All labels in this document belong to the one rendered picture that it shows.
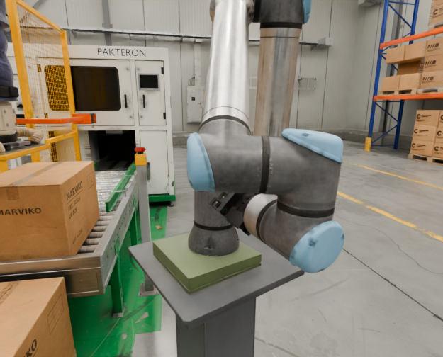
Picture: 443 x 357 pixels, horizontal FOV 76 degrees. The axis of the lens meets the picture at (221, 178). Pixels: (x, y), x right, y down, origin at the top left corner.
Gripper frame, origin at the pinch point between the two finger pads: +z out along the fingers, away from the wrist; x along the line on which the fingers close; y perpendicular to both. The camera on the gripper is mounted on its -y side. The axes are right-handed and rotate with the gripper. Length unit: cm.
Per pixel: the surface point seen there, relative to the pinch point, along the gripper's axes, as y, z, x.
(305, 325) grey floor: 20, 36, 138
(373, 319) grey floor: -11, 20, 166
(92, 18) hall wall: -228, 964, -112
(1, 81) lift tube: 20, 76, -54
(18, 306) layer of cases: 82, 56, 2
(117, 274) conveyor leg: 71, 102, 52
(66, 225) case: 55, 83, 2
